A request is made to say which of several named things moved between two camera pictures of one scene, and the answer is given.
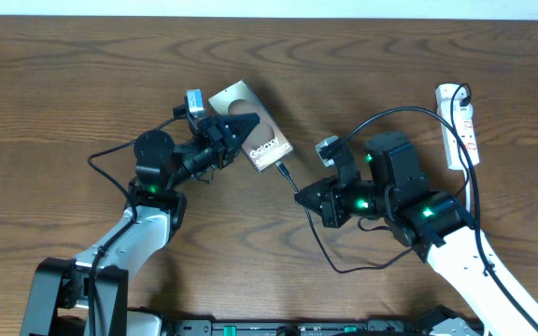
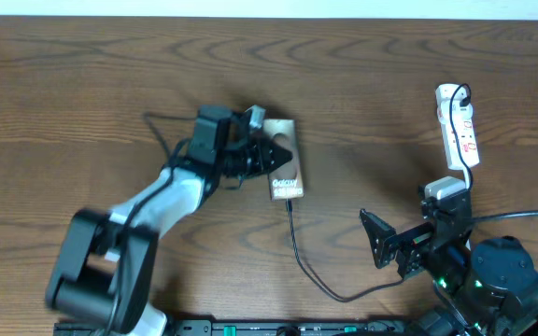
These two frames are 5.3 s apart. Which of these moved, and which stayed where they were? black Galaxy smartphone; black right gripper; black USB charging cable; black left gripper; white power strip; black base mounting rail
Moved: black right gripper; black USB charging cable; black Galaxy smartphone; black left gripper
Stayed: white power strip; black base mounting rail
